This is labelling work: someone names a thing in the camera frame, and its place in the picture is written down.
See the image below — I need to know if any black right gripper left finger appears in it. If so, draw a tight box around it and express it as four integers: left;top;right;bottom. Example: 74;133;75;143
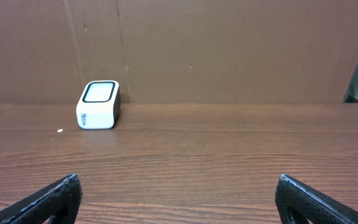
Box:
0;173;82;223

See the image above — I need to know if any white barcode scanner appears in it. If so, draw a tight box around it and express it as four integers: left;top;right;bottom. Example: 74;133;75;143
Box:
76;80;121;129

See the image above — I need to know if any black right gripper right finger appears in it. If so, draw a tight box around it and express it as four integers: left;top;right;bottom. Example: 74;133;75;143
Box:
275;174;358;224

